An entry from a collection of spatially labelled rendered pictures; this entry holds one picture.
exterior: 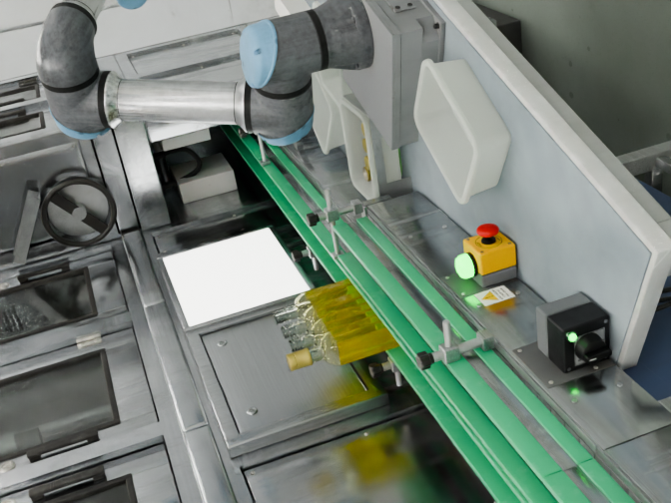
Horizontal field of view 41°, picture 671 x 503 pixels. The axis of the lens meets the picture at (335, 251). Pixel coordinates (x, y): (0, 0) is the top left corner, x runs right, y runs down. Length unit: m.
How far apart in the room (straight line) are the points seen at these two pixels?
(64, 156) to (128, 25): 2.79
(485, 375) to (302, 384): 0.58
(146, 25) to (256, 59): 3.78
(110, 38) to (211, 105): 3.64
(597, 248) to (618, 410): 0.24
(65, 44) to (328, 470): 0.95
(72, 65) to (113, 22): 3.61
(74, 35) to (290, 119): 0.44
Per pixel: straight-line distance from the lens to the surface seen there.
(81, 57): 1.84
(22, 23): 5.42
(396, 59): 1.67
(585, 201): 1.38
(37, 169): 2.74
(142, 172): 2.75
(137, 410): 2.07
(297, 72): 1.74
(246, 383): 1.98
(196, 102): 1.84
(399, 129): 1.77
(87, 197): 2.75
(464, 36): 1.62
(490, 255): 1.61
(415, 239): 1.82
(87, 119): 1.90
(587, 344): 1.38
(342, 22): 1.74
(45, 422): 2.14
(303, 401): 1.89
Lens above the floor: 1.40
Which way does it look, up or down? 13 degrees down
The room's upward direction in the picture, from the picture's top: 107 degrees counter-clockwise
